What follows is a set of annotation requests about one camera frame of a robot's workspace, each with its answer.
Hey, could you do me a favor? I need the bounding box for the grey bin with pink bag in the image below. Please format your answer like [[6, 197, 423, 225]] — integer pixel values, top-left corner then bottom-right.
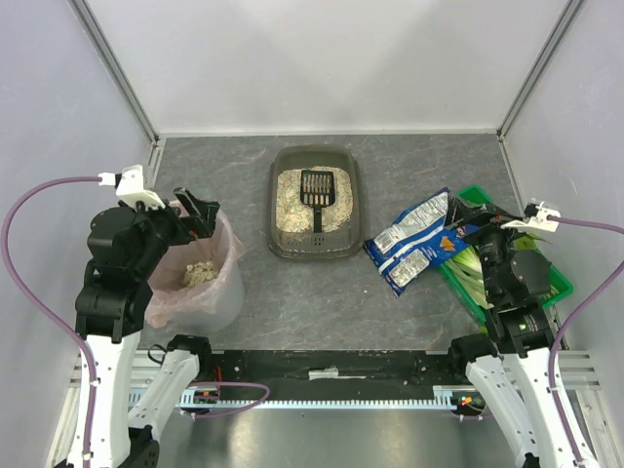
[[145, 211, 245, 334]]

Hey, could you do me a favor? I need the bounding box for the black litter scoop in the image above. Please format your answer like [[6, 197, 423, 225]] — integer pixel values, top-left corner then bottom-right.
[[299, 170, 335, 233]]

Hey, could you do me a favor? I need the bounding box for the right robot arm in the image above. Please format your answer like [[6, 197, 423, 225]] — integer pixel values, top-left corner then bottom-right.
[[445, 196, 600, 467]]

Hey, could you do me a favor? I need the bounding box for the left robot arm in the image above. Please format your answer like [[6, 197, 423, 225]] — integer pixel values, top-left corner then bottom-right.
[[61, 187, 219, 467]]

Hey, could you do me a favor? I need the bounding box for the grey litter box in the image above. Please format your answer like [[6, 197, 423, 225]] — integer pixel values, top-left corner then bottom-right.
[[266, 144, 367, 260]]

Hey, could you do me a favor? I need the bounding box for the green vegetable tray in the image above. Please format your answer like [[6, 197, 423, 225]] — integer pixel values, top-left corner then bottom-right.
[[439, 185, 573, 326]]

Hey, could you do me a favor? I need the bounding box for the green onion bunch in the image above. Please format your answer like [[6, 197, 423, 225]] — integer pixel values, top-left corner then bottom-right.
[[444, 247, 491, 309]]

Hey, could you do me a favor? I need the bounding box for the blue Doritos chip bag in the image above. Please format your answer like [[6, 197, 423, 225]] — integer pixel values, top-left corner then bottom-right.
[[364, 187, 476, 296]]

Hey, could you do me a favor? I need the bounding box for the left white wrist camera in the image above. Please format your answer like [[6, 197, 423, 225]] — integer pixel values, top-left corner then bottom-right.
[[98, 165, 165, 210]]

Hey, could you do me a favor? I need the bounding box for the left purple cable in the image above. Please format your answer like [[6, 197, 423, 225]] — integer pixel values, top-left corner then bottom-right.
[[1, 176, 103, 462]]

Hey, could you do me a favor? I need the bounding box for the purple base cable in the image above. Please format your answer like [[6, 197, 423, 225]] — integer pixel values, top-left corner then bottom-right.
[[180, 381, 272, 420]]

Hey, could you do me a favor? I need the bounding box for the grey slotted cable duct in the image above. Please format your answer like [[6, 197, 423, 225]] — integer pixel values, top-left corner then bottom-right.
[[175, 389, 475, 410]]

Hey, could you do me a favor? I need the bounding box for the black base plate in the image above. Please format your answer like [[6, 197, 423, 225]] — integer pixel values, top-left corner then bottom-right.
[[193, 350, 469, 401]]

